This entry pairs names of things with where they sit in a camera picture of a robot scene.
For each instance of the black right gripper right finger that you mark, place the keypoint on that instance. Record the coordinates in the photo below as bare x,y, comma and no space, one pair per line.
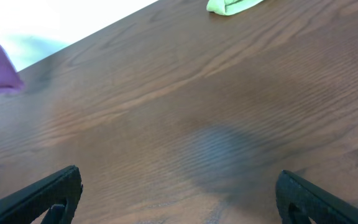
299,201

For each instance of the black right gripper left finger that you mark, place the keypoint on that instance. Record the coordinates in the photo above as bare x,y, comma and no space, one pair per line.
56,195

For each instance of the crumpled green cloth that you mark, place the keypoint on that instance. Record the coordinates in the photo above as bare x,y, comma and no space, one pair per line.
230,7

